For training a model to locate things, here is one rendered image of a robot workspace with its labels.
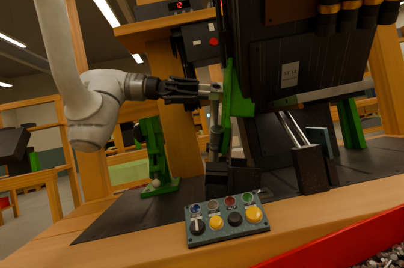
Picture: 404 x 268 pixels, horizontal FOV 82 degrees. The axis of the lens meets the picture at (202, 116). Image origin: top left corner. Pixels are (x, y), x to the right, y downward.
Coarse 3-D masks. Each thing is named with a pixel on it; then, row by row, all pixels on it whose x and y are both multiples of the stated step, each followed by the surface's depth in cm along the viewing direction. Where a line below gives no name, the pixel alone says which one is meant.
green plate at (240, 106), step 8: (232, 64) 64; (224, 72) 73; (232, 72) 65; (224, 80) 72; (232, 80) 65; (224, 88) 70; (232, 88) 65; (224, 96) 69; (232, 96) 65; (240, 96) 65; (224, 104) 68; (232, 104) 65; (240, 104) 65; (248, 104) 65; (224, 112) 67; (232, 112) 65; (240, 112) 65; (248, 112) 65
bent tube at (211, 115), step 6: (210, 84) 75; (216, 84) 76; (210, 90) 73; (216, 90) 74; (222, 90) 73; (210, 102) 79; (216, 102) 77; (210, 108) 80; (216, 108) 79; (210, 114) 80; (216, 114) 80; (210, 120) 80; (216, 120) 80; (210, 126) 80; (210, 132) 78; (210, 156) 70; (216, 156) 70
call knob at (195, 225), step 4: (196, 220) 43; (200, 220) 43; (192, 224) 42; (196, 224) 42; (200, 224) 42; (192, 228) 41; (196, 228) 41; (200, 228) 41; (192, 232) 41; (196, 232) 41; (200, 232) 41
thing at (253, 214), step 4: (248, 208) 43; (252, 208) 43; (256, 208) 43; (248, 212) 42; (252, 212) 42; (256, 212) 42; (260, 212) 42; (248, 216) 42; (252, 216) 41; (256, 216) 41; (260, 216) 42; (248, 220) 42; (252, 220) 41; (256, 220) 41
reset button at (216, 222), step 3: (213, 216) 43; (216, 216) 43; (219, 216) 43; (210, 219) 42; (213, 219) 42; (216, 219) 42; (219, 219) 42; (210, 222) 42; (213, 222) 42; (216, 222) 42; (219, 222) 42; (222, 222) 42; (210, 225) 42; (213, 225) 41; (216, 225) 41; (219, 225) 41; (213, 228) 42; (216, 228) 41
